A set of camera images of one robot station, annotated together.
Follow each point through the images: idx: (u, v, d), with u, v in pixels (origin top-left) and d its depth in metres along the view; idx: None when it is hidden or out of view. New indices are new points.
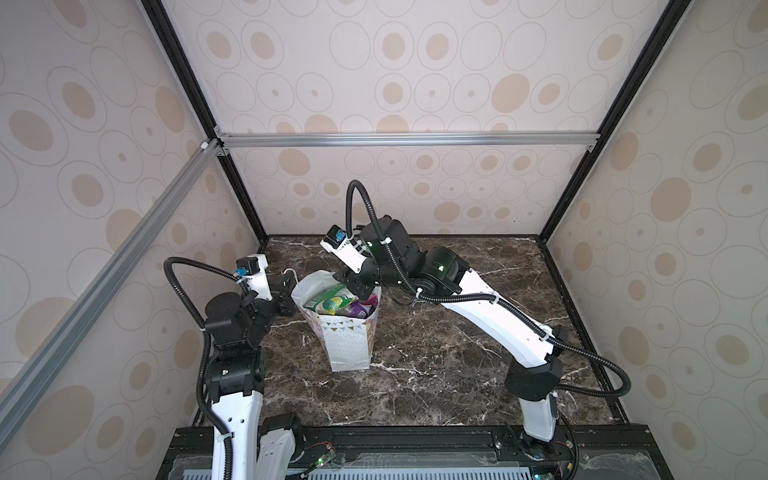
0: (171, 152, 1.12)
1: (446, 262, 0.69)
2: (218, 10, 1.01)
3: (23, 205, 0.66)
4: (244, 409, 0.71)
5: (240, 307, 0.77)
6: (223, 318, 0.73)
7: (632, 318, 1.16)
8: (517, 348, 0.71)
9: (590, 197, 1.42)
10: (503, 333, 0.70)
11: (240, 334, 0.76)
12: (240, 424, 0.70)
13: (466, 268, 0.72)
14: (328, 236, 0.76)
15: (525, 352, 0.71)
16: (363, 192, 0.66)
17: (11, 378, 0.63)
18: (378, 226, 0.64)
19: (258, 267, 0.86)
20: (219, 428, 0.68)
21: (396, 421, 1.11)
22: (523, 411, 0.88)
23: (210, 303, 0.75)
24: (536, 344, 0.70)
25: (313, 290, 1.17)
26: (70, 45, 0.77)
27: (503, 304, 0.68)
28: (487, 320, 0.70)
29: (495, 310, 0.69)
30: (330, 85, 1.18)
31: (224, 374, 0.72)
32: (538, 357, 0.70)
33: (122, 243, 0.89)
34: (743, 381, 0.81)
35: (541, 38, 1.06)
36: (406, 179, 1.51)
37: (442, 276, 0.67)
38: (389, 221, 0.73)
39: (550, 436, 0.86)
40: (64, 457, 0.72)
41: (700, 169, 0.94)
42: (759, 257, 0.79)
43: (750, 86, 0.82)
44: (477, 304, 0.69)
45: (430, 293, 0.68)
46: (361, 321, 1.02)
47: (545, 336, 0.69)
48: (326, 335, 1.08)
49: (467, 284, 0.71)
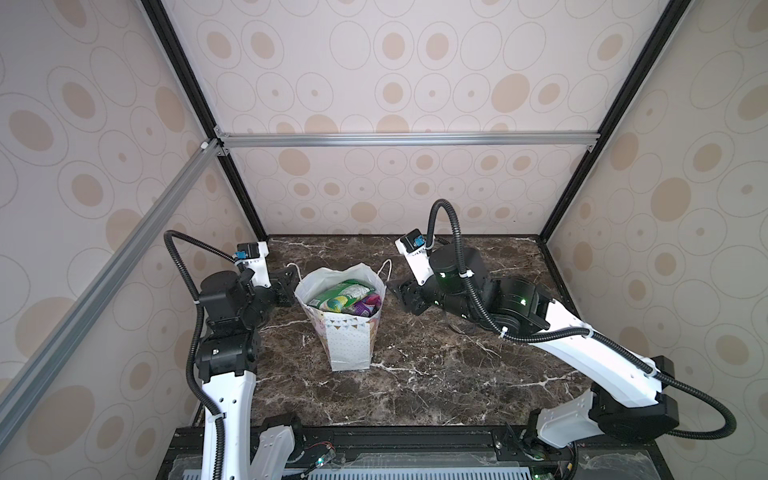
0: (171, 152, 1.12)
1: (526, 296, 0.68)
2: (218, 10, 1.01)
3: (23, 205, 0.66)
4: (235, 390, 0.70)
5: (235, 283, 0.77)
6: (218, 291, 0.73)
7: (632, 318, 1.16)
8: (613, 387, 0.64)
9: (590, 196, 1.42)
10: (599, 370, 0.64)
11: (234, 311, 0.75)
12: (232, 404, 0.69)
13: (549, 300, 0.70)
14: (407, 238, 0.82)
15: (629, 392, 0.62)
16: (451, 215, 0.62)
17: (11, 378, 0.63)
18: (462, 259, 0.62)
19: (259, 252, 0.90)
20: (210, 409, 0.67)
21: (396, 421, 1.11)
22: (557, 423, 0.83)
23: (207, 281, 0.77)
24: (642, 381, 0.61)
25: (316, 288, 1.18)
26: (69, 45, 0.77)
27: (598, 338, 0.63)
28: (579, 355, 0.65)
29: (589, 345, 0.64)
30: (330, 85, 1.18)
31: (215, 353, 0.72)
32: (647, 397, 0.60)
33: (122, 243, 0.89)
34: (744, 381, 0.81)
35: (541, 38, 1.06)
36: (406, 179, 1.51)
37: (525, 310, 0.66)
38: (465, 249, 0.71)
39: (561, 445, 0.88)
40: (64, 457, 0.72)
41: (701, 169, 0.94)
42: (759, 257, 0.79)
43: (750, 86, 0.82)
44: (568, 340, 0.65)
45: (515, 332, 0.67)
46: (365, 319, 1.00)
47: (651, 371, 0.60)
48: (329, 333, 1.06)
49: (553, 317, 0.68)
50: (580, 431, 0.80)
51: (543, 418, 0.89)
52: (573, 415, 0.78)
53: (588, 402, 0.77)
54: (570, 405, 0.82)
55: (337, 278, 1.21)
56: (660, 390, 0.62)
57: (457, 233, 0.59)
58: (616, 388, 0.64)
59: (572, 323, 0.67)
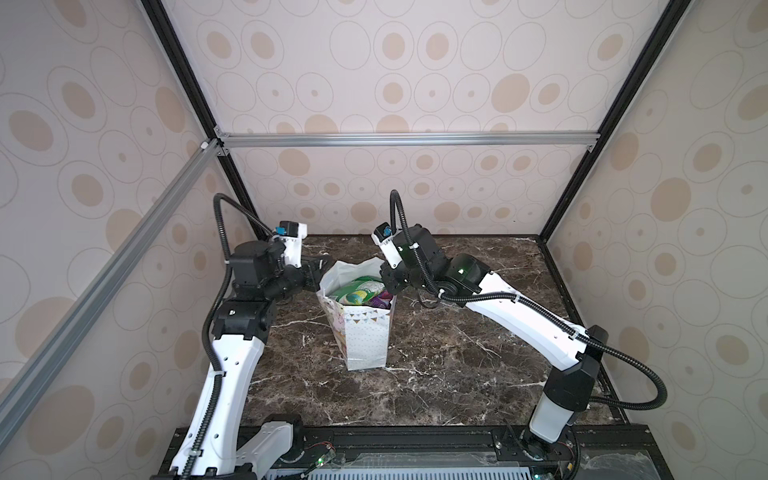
0: (171, 152, 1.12)
1: (467, 266, 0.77)
2: (218, 10, 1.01)
3: (24, 205, 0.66)
4: (240, 352, 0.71)
5: (264, 253, 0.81)
6: (247, 257, 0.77)
7: (632, 318, 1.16)
8: (544, 349, 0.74)
9: (590, 197, 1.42)
10: (527, 332, 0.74)
11: (257, 279, 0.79)
12: (234, 365, 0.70)
13: (487, 271, 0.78)
14: (377, 230, 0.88)
15: (554, 352, 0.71)
16: (398, 204, 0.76)
17: (11, 379, 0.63)
18: (407, 232, 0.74)
19: (297, 232, 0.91)
20: (214, 366, 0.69)
21: (396, 421, 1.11)
22: (540, 410, 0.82)
23: (239, 247, 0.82)
24: (564, 342, 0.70)
25: (332, 285, 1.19)
26: (71, 47, 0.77)
27: (524, 301, 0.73)
28: (511, 319, 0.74)
29: (518, 308, 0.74)
30: (330, 85, 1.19)
31: (230, 314, 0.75)
32: (568, 357, 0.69)
33: (122, 243, 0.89)
34: (744, 381, 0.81)
35: (541, 38, 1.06)
36: (406, 179, 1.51)
37: (462, 278, 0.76)
38: (417, 228, 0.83)
39: (553, 439, 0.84)
40: (64, 457, 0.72)
41: (700, 169, 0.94)
42: (759, 256, 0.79)
43: (750, 86, 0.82)
44: (498, 303, 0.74)
45: (452, 295, 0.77)
46: (385, 311, 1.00)
47: (573, 333, 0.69)
48: (348, 327, 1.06)
49: (488, 283, 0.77)
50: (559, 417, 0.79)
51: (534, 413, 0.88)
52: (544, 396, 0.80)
53: None
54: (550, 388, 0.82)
55: (352, 275, 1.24)
56: (583, 351, 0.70)
57: (397, 211, 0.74)
58: (547, 351, 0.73)
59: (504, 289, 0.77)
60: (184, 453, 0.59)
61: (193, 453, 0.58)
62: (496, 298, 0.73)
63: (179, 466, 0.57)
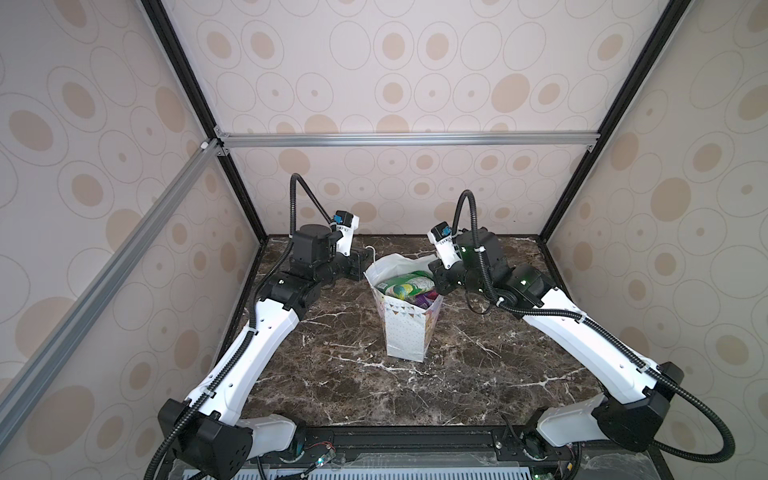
0: (170, 152, 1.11)
1: (530, 278, 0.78)
2: (218, 9, 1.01)
3: (25, 205, 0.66)
4: (275, 319, 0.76)
5: (323, 238, 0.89)
6: (309, 236, 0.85)
7: (632, 318, 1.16)
8: (606, 379, 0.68)
9: (590, 196, 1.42)
10: (590, 357, 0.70)
11: (311, 259, 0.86)
12: (266, 329, 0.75)
13: (551, 286, 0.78)
14: (436, 229, 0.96)
15: (617, 381, 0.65)
16: (471, 203, 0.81)
17: (11, 378, 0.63)
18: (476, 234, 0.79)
19: (351, 222, 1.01)
20: (249, 322, 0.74)
21: (396, 421, 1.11)
22: (559, 419, 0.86)
23: (305, 228, 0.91)
24: (630, 373, 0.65)
25: (386, 274, 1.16)
26: (70, 46, 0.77)
27: (589, 324, 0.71)
28: (572, 340, 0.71)
29: (583, 330, 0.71)
30: (330, 85, 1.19)
31: (279, 283, 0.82)
32: (634, 390, 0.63)
33: (122, 243, 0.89)
34: (745, 381, 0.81)
35: (541, 38, 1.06)
36: (406, 179, 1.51)
37: (523, 289, 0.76)
38: (486, 233, 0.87)
39: (555, 443, 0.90)
40: (65, 457, 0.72)
41: (700, 169, 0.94)
42: (759, 256, 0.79)
43: (751, 86, 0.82)
44: (560, 321, 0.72)
45: (511, 305, 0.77)
46: (422, 310, 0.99)
47: (642, 366, 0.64)
48: (387, 316, 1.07)
49: (550, 299, 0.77)
50: (575, 432, 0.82)
51: (551, 415, 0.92)
52: (580, 412, 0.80)
53: (594, 402, 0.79)
54: (582, 406, 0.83)
55: (408, 267, 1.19)
56: (653, 388, 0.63)
57: (471, 212, 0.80)
58: (609, 382, 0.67)
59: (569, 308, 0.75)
60: (200, 390, 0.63)
61: (207, 392, 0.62)
62: (559, 315, 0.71)
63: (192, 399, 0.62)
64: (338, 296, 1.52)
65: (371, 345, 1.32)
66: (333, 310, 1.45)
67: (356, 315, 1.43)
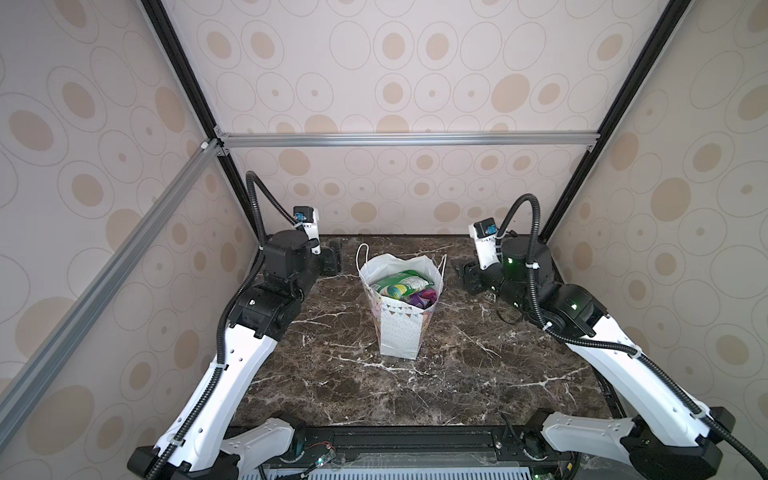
0: (170, 152, 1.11)
1: (579, 301, 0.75)
2: (218, 9, 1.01)
3: (25, 205, 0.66)
4: (247, 350, 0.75)
5: (298, 249, 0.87)
6: (280, 249, 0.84)
7: (632, 318, 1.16)
8: (653, 418, 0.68)
9: (590, 197, 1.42)
10: (638, 392, 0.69)
11: (285, 272, 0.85)
12: (237, 361, 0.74)
13: (603, 313, 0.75)
14: (481, 225, 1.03)
15: (666, 423, 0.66)
16: (534, 212, 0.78)
17: (11, 379, 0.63)
18: (531, 250, 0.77)
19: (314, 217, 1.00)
20: (217, 358, 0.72)
21: (396, 421, 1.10)
22: (575, 429, 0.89)
23: (277, 238, 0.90)
24: (682, 418, 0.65)
25: (376, 273, 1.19)
26: (70, 46, 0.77)
27: (643, 361, 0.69)
28: (621, 373, 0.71)
29: (635, 366, 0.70)
30: (331, 86, 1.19)
31: (251, 304, 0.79)
32: (686, 436, 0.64)
33: (123, 242, 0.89)
34: (744, 381, 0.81)
35: (540, 38, 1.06)
36: (406, 179, 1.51)
37: (574, 314, 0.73)
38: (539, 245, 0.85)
39: (556, 446, 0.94)
40: (64, 457, 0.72)
41: (701, 169, 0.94)
42: (759, 256, 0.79)
43: (751, 86, 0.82)
44: (612, 354, 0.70)
45: (558, 330, 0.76)
46: (420, 309, 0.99)
47: (697, 413, 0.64)
48: (383, 316, 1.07)
49: (602, 328, 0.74)
50: (589, 446, 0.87)
51: (558, 420, 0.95)
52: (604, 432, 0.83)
53: (621, 427, 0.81)
54: (600, 425, 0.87)
55: (399, 266, 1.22)
56: (703, 436, 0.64)
57: (533, 226, 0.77)
58: (656, 421, 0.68)
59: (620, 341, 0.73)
60: (167, 439, 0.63)
61: (174, 442, 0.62)
62: (614, 349, 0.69)
63: (160, 449, 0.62)
64: (338, 296, 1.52)
65: (371, 345, 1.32)
66: (333, 310, 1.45)
67: (356, 315, 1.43)
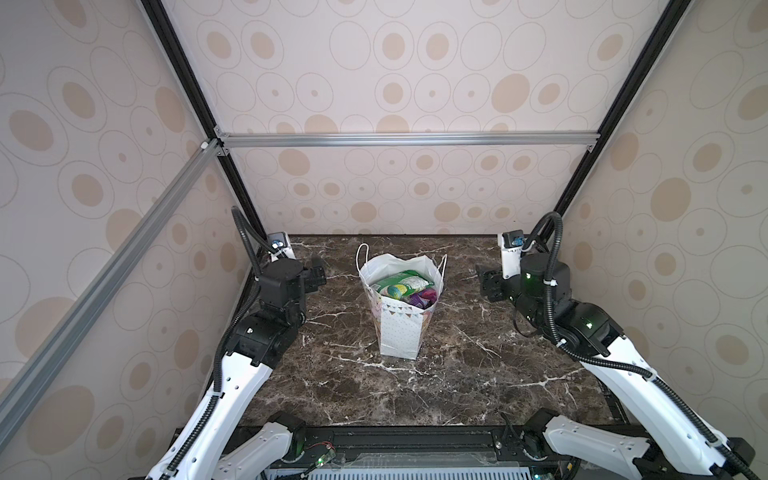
0: (170, 152, 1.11)
1: (596, 320, 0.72)
2: (218, 9, 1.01)
3: (25, 204, 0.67)
4: (243, 377, 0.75)
5: (293, 278, 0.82)
6: (275, 279, 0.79)
7: (632, 318, 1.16)
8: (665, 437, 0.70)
9: (590, 197, 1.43)
10: (652, 416, 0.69)
11: (281, 302, 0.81)
12: (232, 389, 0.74)
13: (619, 334, 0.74)
14: (507, 236, 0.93)
15: (682, 449, 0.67)
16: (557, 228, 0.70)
17: (11, 379, 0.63)
18: (550, 267, 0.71)
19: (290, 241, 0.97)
20: (214, 385, 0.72)
21: (396, 421, 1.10)
22: (586, 440, 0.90)
23: (274, 265, 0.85)
24: (699, 445, 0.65)
25: (376, 273, 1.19)
26: (70, 46, 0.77)
27: (658, 383, 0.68)
28: (634, 396, 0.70)
29: (650, 391, 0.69)
30: (331, 86, 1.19)
31: (248, 333, 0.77)
32: (701, 463, 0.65)
33: (123, 242, 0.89)
34: (744, 381, 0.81)
35: (540, 38, 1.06)
36: (406, 179, 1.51)
37: (588, 334, 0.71)
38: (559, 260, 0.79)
39: (555, 449, 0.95)
40: (64, 458, 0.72)
41: (700, 169, 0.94)
42: (760, 256, 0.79)
43: (751, 86, 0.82)
44: (627, 376, 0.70)
45: (572, 347, 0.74)
46: (420, 309, 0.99)
47: (713, 440, 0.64)
48: (383, 316, 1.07)
49: (616, 349, 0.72)
50: (596, 457, 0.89)
51: (566, 425, 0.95)
52: (615, 449, 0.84)
53: (638, 448, 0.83)
54: (610, 438, 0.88)
55: (399, 266, 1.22)
56: (721, 464, 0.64)
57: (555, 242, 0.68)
58: (671, 445, 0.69)
59: (635, 362, 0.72)
60: (160, 468, 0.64)
61: (168, 472, 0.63)
62: (629, 373, 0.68)
63: (153, 479, 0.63)
64: (338, 296, 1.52)
65: (371, 345, 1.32)
66: (333, 310, 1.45)
67: (356, 315, 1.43)
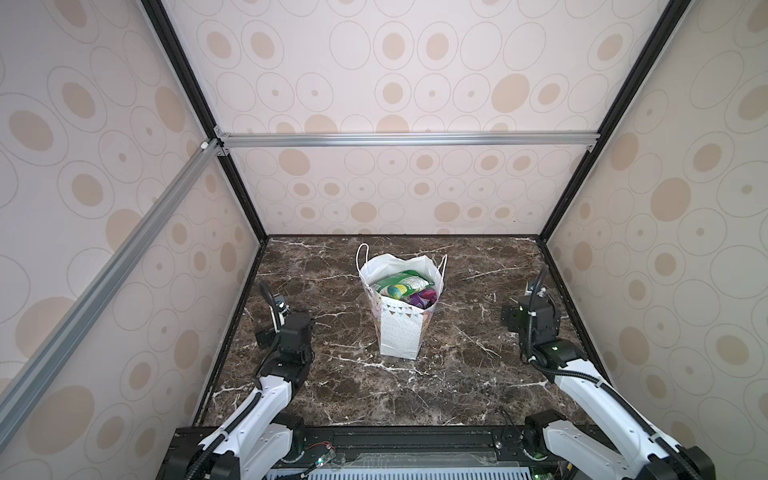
0: (170, 152, 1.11)
1: (562, 347, 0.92)
2: (218, 10, 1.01)
3: (26, 204, 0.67)
4: (278, 388, 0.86)
5: (307, 327, 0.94)
6: (294, 329, 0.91)
7: (632, 318, 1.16)
8: (622, 444, 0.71)
9: (590, 197, 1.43)
10: (606, 421, 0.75)
11: (298, 347, 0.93)
12: (269, 395, 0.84)
13: (581, 357, 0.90)
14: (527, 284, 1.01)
15: (628, 446, 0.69)
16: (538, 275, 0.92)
17: (11, 378, 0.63)
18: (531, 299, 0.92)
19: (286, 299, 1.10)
20: (257, 386, 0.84)
21: (396, 421, 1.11)
22: (582, 448, 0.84)
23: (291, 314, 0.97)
24: (639, 438, 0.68)
25: (376, 273, 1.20)
26: (70, 46, 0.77)
27: (605, 388, 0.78)
28: (590, 403, 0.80)
29: (600, 394, 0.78)
30: (331, 85, 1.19)
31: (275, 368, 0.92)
32: (640, 453, 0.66)
33: (122, 243, 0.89)
34: (744, 381, 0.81)
35: (541, 38, 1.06)
36: (405, 179, 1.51)
37: (554, 354, 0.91)
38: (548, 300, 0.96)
39: (550, 448, 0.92)
40: (64, 458, 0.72)
41: (700, 169, 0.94)
42: (759, 257, 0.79)
43: (750, 86, 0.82)
44: (581, 383, 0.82)
45: (541, 365, 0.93)
46: (420, 309, 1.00)
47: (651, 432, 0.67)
48: (383, 316, 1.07)
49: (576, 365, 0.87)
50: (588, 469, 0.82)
51: (567, 431, 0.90)
52: (609, 463, 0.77)
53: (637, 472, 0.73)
54: (610, 454, 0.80)
55: (399, 266, 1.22)
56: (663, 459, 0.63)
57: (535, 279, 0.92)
58: (624, 448, 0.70)
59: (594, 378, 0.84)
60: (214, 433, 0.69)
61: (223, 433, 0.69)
62: (578, 377, 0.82)
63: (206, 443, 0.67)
64: (338, 296, 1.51)
65: (371, 345, 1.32)
66: (333, 310, 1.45)
67: (356, 315, 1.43)
